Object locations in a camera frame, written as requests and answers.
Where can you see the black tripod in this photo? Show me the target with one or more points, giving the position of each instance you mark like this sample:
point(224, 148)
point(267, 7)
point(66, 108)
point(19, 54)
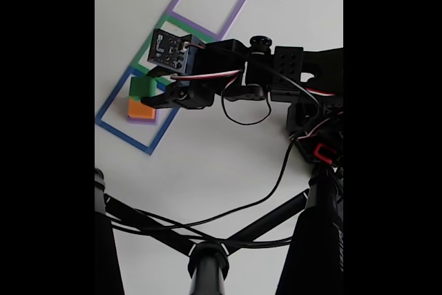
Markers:
point(207, 267)

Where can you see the large purple block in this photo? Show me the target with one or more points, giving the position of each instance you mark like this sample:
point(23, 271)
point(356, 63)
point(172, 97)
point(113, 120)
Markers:
point(145, 121)

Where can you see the green block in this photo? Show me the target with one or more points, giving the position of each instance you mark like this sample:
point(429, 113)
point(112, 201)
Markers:
point(141, 87)

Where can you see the purple square frame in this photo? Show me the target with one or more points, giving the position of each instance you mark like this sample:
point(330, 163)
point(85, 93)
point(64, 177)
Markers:
point(179, 2)

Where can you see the orange block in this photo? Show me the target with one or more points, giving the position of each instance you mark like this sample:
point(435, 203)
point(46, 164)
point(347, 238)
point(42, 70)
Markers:
point(139, 110)

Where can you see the red clamp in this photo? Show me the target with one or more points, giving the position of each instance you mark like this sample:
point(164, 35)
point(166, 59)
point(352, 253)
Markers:
point(321, 152)

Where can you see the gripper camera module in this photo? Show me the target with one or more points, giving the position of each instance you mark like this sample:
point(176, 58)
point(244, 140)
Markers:
point(167, 49)

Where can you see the blue square frame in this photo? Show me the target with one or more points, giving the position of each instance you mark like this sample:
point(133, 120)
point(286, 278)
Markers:
point(114, 99)

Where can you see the green square frame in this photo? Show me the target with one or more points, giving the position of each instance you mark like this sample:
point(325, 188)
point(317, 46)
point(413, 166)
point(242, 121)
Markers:
point(143, 55)

